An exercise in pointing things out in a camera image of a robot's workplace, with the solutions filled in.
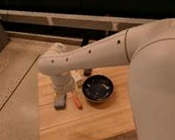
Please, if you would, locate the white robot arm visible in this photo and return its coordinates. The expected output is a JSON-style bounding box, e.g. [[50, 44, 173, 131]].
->
[[38, 18, 175, 140]]

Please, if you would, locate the wooden table board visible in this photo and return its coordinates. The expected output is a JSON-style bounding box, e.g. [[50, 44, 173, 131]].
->
[[37, 66, 136, 140]]

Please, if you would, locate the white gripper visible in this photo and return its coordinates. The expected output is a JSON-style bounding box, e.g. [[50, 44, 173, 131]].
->
[[51, 72, 75, 94]]

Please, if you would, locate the blue sponge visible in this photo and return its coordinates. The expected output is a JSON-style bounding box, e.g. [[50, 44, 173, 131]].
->
[[54, 94, 67, 110]]

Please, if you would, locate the black bowl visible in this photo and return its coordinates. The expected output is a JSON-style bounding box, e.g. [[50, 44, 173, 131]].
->
[[82, 74, 114, 103]]

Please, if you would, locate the small black box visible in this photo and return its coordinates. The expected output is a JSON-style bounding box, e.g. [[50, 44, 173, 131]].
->
[[83, 68, 92, 77]]

